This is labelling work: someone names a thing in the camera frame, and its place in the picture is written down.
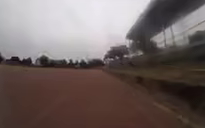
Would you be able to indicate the grandstand with roof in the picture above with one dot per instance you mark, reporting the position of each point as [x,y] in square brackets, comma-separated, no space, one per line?
[176,26]

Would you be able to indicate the dark kerb strip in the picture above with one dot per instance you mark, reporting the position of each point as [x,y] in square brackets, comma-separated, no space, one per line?
[176,96]

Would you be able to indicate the row of trees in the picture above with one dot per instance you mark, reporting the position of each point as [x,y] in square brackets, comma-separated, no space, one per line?
[46,61]

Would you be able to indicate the red running track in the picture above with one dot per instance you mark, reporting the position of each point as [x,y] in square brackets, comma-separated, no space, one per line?
[66,96]

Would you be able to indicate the dark tree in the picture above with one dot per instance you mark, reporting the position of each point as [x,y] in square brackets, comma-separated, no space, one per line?
[116,52]

